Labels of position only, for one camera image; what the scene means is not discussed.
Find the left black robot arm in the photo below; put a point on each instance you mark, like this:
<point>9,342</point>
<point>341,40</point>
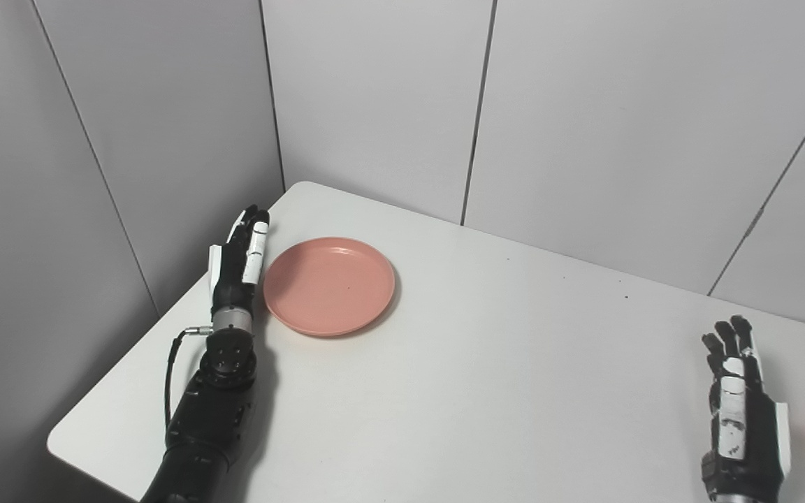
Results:
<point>210,412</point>

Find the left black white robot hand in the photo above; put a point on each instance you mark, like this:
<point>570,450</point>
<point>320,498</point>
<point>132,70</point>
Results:
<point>233,272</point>

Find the pink round plate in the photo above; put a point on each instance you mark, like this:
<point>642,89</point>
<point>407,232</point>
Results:
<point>329,286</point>

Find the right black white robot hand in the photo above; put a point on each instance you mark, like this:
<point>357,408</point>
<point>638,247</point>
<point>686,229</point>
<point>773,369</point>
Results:
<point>748,433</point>

